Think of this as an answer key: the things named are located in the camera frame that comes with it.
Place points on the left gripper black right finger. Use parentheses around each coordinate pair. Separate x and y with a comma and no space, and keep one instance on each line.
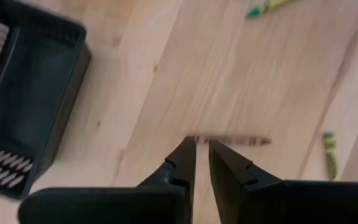
(291,202)

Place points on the black slotted plastic basket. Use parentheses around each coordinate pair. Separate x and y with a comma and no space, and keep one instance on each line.
(26,93)

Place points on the brown crayon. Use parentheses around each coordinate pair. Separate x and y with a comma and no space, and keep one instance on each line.
(244,141)

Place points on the green crayon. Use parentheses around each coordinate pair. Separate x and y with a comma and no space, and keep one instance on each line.
(266,7)
(330,155)

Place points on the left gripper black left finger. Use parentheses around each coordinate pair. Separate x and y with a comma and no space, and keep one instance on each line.
(120,205)

